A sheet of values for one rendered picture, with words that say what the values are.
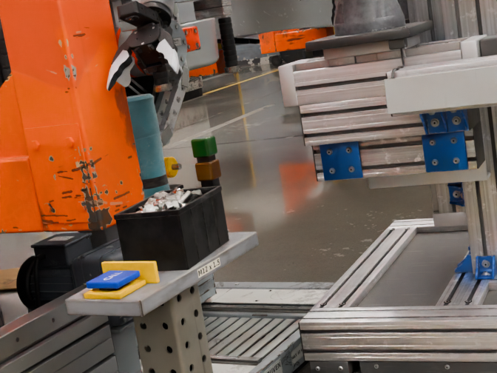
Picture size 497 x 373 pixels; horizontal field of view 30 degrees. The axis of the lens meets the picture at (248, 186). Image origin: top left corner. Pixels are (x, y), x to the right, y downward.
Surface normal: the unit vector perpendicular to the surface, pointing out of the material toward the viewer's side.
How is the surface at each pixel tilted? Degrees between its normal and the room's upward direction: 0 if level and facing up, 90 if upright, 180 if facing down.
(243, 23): 110
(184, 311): 90
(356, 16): 73
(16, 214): 90
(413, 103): 90
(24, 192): 90
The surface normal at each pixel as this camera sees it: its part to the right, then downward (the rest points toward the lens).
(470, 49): -0.39, 0.23
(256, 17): -0.30, 0.55
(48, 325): 0.87, -0.05
